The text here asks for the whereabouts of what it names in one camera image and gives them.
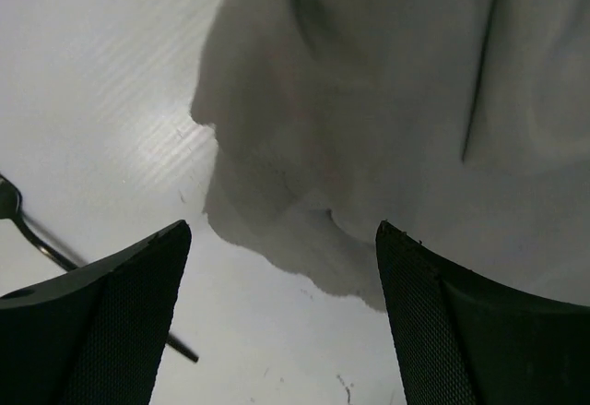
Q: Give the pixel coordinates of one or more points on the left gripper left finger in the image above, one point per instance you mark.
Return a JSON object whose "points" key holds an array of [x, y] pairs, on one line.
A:
{"points": [[95, 335]]}

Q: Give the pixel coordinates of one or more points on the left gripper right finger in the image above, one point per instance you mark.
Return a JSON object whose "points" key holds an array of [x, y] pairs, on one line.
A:
{"points": [[461, 338]]}

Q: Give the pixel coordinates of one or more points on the grey cloth placemat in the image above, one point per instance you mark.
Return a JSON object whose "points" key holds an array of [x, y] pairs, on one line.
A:
{"points": [[464, 123]]}

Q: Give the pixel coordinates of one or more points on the dark metal fork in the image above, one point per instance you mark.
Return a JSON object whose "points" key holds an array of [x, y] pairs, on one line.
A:
{"points": [[41, 243]]}

